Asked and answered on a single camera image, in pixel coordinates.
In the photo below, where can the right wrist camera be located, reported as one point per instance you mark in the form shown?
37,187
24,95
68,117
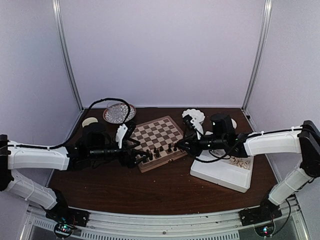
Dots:
193,125

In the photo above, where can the cream ribbed mug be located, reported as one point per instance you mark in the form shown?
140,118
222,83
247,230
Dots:
89,121

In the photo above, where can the wooden chess board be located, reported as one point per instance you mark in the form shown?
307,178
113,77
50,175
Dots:
154,134

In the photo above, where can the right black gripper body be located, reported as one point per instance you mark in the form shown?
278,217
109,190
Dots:
217,143

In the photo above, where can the left aluminium frame post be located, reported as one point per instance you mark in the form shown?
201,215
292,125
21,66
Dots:
56,4

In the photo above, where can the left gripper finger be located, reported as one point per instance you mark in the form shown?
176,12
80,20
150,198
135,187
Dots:
140,156
131,143

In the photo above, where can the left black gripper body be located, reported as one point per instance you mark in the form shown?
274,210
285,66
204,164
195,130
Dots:
124,159

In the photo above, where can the right aluminium frame post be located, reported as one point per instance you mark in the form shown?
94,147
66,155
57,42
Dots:
263,35

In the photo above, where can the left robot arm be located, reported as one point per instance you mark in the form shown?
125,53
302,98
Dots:
94,148

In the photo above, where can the white fluted bowl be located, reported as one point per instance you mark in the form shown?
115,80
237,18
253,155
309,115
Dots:
196,115

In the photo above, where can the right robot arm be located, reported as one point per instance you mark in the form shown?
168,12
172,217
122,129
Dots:
303,140

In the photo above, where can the white foam tray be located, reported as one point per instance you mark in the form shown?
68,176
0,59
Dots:
221,172

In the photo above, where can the front aluminium rail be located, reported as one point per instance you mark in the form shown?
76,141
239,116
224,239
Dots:
225,225

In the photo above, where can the clear drinking glass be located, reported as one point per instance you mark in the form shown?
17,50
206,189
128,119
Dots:
114,109

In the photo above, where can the patterned ceramic plate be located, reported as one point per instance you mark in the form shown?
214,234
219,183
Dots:
124,117

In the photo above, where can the light chess pieces pile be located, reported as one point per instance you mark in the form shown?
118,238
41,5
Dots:
239,162

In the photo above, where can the aluminium frame post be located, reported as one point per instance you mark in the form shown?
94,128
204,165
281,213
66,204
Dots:
56,4
263,35

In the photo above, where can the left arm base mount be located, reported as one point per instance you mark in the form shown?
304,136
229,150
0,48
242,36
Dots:
67,220

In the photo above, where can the cream round bowl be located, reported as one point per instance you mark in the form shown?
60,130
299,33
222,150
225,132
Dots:
234,123

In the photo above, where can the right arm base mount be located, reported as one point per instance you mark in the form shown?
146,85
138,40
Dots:
260,220

